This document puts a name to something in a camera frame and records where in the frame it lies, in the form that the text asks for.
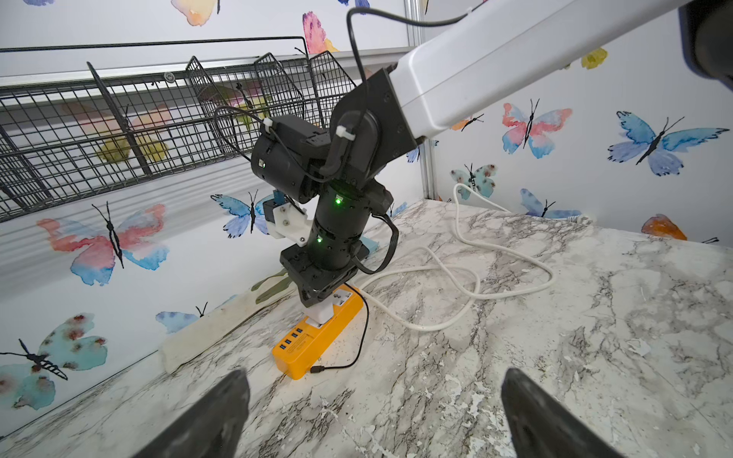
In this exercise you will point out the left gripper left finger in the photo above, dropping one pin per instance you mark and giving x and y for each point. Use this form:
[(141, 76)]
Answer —
[(212, 427)]

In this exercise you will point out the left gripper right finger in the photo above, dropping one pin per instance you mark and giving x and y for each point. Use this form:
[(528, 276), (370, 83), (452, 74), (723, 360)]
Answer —
[(542, 427)]

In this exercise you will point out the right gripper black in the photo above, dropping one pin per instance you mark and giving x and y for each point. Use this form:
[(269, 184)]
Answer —
[(319, 268)]

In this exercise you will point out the white charger adapter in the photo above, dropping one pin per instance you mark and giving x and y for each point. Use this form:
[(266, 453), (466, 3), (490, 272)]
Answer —
[(321, 313)]

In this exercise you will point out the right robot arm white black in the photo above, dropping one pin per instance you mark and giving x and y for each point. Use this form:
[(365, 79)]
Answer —
[(479, 58)]

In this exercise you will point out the orange power strip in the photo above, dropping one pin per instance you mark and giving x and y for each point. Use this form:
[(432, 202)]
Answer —
[(299, 352)]

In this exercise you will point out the white cloth with green print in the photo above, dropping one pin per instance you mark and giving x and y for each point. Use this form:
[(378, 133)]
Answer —
[(186, 344)]

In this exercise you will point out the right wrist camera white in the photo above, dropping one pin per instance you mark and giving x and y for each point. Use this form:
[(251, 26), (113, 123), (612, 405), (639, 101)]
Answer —
[(286, 220)]

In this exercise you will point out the black wire wall basket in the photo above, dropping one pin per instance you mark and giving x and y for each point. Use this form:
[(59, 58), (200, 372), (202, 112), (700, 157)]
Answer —
[(64, 139)]

